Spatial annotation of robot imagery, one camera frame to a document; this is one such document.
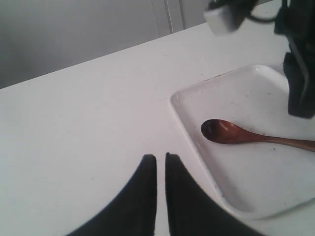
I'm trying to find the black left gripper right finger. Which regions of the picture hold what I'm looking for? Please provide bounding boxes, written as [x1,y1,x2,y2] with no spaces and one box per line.
[283,37,315,118]

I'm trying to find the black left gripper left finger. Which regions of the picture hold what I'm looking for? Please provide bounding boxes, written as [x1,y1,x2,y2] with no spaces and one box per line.
[69,154,157,236]

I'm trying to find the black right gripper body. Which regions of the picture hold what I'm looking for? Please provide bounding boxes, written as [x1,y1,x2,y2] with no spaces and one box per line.
[274,0,315,54]

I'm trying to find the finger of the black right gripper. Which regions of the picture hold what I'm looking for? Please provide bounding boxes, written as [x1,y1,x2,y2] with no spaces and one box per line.
[165,153,262,236]

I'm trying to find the brown wooden spoon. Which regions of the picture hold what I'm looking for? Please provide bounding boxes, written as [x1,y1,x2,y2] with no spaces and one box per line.
[201,119,315,152]

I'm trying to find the white rectangular plastic tray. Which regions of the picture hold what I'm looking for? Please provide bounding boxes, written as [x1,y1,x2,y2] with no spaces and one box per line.
[169,64,315,219]

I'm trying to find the white cabinet doors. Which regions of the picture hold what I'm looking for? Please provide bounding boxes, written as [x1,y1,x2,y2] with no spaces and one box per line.
[0,0,208,88]

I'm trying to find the black camera cable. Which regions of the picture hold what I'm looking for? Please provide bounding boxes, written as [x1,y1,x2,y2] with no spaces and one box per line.
[246,9,281,24]

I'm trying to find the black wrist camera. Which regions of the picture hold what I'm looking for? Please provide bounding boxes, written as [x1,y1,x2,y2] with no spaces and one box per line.
[204,0,258,35]

